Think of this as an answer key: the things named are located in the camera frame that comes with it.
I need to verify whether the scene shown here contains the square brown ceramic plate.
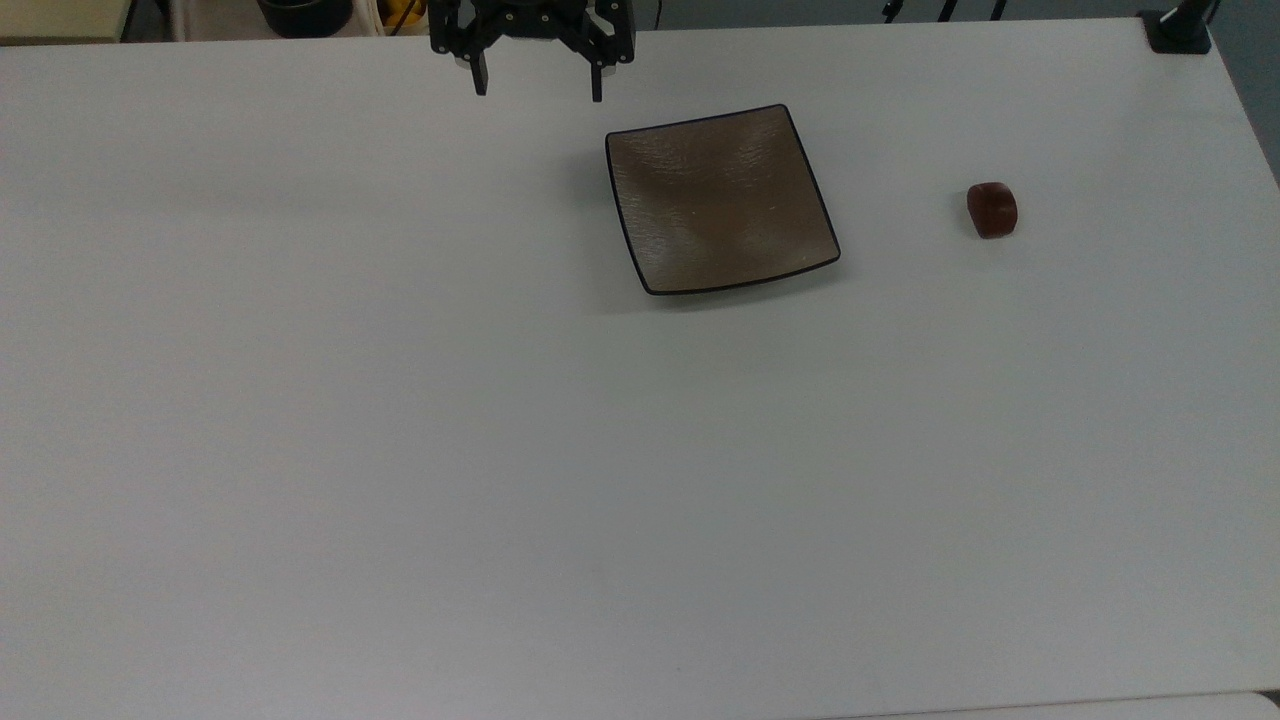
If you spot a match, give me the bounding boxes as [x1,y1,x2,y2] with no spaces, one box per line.
[604,103,842,297]

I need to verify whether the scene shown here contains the black clamp mount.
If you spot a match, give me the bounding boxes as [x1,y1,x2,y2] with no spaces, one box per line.
[1140,0,1221,56]

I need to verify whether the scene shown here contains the black stand legs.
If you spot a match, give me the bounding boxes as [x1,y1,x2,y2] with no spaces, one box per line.
[880,0,1011,24]

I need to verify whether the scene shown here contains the black round pot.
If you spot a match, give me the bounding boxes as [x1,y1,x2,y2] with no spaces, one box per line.
[256,0,354,40]

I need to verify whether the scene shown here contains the beige box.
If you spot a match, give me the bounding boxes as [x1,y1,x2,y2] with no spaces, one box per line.
[0,0,134,47]

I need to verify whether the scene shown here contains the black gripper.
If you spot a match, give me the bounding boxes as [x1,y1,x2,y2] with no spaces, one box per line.
[429,0,637,104]

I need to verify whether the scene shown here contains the small round brown food item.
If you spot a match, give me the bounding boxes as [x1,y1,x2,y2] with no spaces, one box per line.
[966,181,1020,241]

